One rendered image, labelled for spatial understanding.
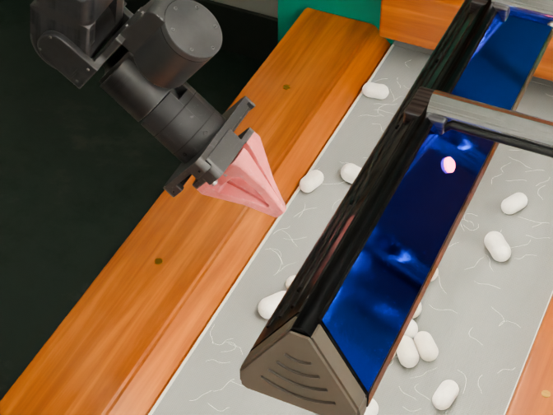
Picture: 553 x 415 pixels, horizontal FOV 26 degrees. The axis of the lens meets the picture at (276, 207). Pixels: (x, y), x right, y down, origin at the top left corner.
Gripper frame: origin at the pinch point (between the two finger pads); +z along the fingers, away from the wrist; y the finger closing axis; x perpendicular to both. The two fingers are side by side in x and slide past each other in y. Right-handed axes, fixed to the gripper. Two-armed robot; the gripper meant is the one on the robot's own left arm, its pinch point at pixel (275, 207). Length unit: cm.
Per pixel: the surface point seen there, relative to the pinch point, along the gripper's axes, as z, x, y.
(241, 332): 6.8, 10.4, -5.7
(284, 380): -0.5, -25.3, -32.5
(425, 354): 19.8, -1.5, -2.0
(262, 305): 6.6, 8.2, -3.2
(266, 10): -1, 95, 127
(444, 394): 22.0, -4.0, -6.2
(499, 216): 21.4, -0.8, 20.5
